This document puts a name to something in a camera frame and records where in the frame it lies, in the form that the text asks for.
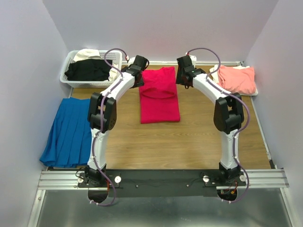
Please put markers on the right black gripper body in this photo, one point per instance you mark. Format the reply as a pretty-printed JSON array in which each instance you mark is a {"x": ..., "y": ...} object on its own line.
[{"x": 179, "y": 80}]

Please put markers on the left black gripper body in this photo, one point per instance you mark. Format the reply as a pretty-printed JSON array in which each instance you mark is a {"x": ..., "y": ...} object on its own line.
[{"x": 138, "y": 84}]

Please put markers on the red t shirt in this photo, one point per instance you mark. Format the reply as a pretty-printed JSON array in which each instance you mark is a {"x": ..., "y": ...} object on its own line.
[{"x": 159, "y": 97}]

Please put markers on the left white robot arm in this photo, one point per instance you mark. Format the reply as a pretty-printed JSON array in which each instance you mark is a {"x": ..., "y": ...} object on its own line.
[{"x": 102, "y": 115}]

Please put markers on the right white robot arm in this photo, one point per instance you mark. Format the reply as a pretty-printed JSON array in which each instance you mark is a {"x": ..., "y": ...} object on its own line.
[{"x": 228, "y": 118}]

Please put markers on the white folded t shirt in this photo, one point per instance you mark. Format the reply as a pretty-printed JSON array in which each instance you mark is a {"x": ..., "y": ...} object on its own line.
[{"x": 214, "y": 75}]

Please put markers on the white plastic laundry basket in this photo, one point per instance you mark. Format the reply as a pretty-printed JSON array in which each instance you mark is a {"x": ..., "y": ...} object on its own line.
[{"x": 113, "y": 58}]

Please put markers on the black t shirt in basket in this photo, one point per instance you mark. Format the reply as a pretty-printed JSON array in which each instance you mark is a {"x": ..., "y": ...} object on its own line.
[{"x": 88, "y": 70}]

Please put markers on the pink folded t shirt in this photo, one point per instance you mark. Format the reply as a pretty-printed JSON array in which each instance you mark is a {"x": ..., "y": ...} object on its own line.
[{"x": 239, "y": 80}]

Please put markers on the cream t shirt in basket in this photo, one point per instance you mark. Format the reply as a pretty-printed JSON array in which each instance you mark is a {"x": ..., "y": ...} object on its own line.
[{"x": 85, "y": 54}]

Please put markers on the blue pleated cloth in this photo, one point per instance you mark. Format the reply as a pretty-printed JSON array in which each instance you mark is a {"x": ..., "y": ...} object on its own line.
[{"x": 69, "y": 139}]

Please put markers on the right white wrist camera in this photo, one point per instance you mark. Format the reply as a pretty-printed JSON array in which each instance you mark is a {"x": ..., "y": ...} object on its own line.
[{"x": 193, "y": 58}]

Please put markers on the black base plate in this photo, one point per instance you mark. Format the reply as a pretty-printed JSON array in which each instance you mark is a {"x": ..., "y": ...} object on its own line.
[{"x": 128, "y": 183}]

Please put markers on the aluminium rail frame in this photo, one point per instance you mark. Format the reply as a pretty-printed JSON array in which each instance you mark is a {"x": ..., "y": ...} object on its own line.
[{"x": 264, "y": 202}]

